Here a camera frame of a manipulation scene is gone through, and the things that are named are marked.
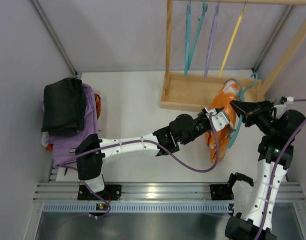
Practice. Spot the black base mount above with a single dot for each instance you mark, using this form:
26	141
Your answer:
112	192
221	192

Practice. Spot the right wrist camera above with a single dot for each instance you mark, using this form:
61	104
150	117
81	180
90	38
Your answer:
283	101

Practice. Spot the yellow hanger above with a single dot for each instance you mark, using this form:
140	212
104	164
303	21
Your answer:
232	39

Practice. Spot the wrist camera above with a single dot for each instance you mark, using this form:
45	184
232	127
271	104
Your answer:
283	101
218	118

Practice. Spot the spare teal hanger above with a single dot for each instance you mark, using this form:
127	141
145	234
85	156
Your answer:
255	77

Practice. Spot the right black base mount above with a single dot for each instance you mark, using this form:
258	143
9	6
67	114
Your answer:
221	192

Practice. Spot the orange white trousers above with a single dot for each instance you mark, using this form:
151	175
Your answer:
223	98

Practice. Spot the purple garment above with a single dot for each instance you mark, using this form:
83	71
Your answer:
63	148

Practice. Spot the black folded garment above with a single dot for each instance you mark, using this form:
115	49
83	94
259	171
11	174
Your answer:
64	107

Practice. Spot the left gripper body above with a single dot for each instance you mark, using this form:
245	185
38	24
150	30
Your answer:
205	120

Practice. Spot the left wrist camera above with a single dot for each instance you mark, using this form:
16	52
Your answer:
218	118

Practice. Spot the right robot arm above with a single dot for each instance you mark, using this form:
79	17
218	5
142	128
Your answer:
276	155

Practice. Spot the grey slotted cable duct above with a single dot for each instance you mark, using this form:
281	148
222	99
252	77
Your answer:
122	207

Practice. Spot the lilac hanger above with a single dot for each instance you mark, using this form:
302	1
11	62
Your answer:
211	39

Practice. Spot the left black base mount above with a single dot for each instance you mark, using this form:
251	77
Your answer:
112	192

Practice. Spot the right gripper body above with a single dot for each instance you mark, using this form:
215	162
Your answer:
254	114

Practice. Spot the aluminium rail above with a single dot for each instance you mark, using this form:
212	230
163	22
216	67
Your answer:
145	191

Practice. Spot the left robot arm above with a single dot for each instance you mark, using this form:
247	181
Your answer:
93	152

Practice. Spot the wooden clothes rack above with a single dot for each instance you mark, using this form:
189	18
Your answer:
192	92

